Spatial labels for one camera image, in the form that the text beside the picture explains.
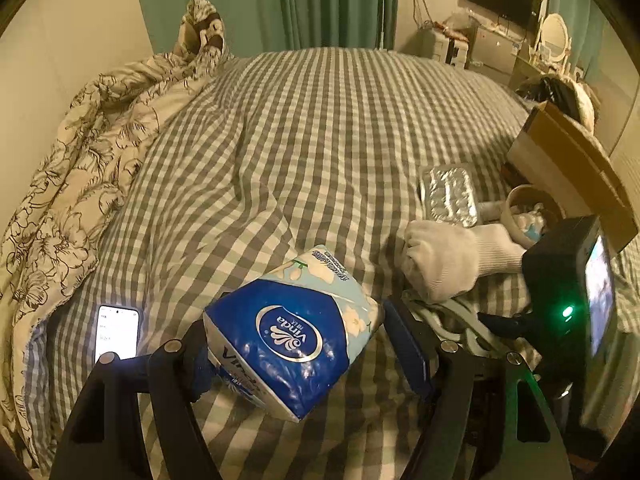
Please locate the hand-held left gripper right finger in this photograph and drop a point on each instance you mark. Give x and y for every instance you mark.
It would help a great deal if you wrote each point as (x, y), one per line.
(409, 352)

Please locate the blue tissue pack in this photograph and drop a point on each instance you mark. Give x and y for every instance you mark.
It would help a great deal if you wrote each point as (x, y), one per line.
(295, 330)

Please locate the round white mirror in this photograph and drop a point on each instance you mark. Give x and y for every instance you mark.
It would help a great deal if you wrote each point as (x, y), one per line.
(555, 37)

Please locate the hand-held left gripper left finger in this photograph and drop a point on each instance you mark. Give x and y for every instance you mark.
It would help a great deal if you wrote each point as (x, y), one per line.
(201, 372)

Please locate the grey checked bed sheet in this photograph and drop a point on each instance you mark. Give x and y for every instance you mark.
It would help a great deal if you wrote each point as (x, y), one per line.
(310, 160)

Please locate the floral quilt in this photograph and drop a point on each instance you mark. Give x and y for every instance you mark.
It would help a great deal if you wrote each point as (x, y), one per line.
(85, 160)

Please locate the smartphone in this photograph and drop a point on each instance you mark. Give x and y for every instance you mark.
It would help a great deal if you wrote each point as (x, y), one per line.
(117, 332)

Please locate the brown plush toy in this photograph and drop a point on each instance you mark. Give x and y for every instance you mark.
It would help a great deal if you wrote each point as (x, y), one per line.
(202, 25)

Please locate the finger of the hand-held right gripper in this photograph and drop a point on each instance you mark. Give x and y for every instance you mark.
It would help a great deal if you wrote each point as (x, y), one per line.
(505, 325)

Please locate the foil tray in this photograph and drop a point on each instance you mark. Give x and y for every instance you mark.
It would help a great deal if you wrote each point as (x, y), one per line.
(447, 195)

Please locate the white sock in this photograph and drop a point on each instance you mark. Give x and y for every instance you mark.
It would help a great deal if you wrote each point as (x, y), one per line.
(440, 260)

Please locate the white cabinet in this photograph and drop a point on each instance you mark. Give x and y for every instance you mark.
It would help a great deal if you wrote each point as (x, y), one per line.
(480, 45)

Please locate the green curtain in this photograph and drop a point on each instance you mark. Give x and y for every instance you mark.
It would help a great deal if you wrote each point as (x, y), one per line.
(260, 5)

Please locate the paper bowl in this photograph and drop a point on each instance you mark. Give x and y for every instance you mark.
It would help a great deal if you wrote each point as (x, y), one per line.
(530, 215)

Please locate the cardboard box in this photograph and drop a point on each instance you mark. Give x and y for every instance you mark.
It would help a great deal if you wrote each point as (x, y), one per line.
(565, 160)

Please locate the dark clothes pile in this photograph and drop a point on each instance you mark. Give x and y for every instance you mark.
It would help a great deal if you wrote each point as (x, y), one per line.
(555, 97)

